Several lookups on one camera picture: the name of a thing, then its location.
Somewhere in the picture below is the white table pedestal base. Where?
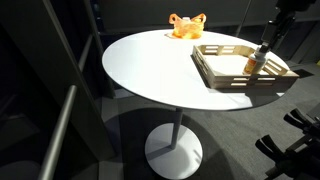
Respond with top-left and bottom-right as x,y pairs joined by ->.
144,107 -> 204,180

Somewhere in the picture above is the wooden slatted tray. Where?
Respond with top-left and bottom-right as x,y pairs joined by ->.
190,44 -> 300,90

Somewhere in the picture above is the orange plastic bag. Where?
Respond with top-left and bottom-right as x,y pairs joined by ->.
165,12 -> 207,40

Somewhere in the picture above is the grey metal railing bar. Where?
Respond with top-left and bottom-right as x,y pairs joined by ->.
37,84 -> 78,180

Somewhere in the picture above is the white medicine bottle orange label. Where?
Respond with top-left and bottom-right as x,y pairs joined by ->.
242,54 -> 269,77

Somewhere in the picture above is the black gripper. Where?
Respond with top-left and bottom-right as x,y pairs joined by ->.
258,11 -> 297,54

